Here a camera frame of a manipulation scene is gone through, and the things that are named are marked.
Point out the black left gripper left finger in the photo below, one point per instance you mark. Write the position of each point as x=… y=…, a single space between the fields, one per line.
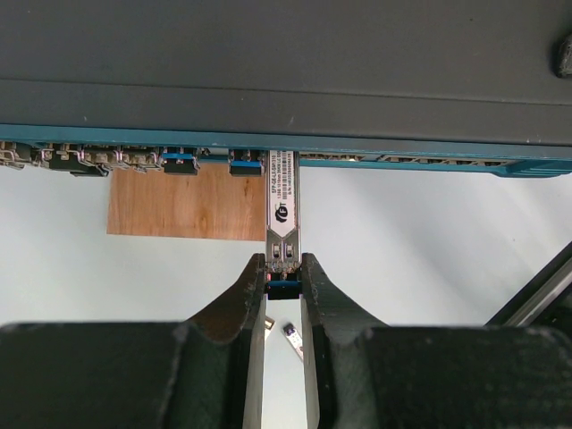
x=203 y=372

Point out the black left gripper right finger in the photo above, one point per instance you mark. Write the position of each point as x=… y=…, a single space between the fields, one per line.
x=363 y=373

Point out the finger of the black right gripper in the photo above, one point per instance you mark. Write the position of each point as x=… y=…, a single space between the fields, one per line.
x=561 y=58

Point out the silver SFP module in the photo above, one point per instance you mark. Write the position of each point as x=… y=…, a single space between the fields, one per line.
x=269 y=324

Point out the silver SFP module plug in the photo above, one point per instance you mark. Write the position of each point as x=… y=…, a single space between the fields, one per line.
x=246 y=163

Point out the wooden base board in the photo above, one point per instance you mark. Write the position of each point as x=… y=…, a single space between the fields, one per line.
x=211 y=205

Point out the inserted SFP module blue latch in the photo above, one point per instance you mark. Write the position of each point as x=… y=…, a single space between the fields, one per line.
x=180 y=160

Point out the black blue network switch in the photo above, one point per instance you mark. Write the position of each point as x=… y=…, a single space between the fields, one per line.
x=88 y=87

